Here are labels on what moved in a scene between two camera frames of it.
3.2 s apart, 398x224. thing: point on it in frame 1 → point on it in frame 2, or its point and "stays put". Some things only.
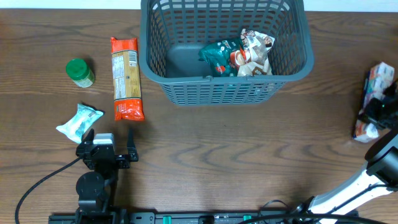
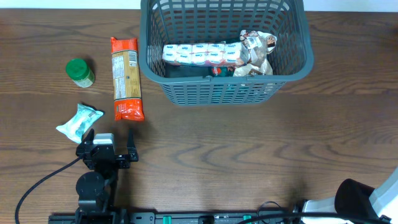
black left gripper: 124,162 stays put
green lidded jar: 79,71 stays put
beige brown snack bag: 259,45 stays put
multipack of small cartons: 379,76 → 220,54
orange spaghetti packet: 127,101 stays put
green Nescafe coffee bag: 223,58 → 181,71
